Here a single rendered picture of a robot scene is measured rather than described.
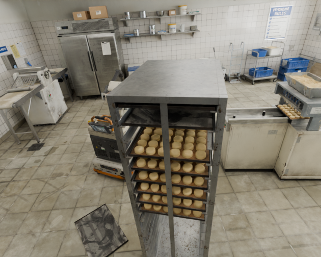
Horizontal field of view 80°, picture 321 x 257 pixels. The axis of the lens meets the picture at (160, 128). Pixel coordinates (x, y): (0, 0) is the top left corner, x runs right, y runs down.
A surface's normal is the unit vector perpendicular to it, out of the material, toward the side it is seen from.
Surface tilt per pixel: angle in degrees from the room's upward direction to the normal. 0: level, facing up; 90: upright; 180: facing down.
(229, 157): 90
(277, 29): 90
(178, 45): 90
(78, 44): 90
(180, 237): 0
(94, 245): 0
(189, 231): 0
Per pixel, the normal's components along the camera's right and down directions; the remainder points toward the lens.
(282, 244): -0.07, -0.85
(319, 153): -0.07, 0.53
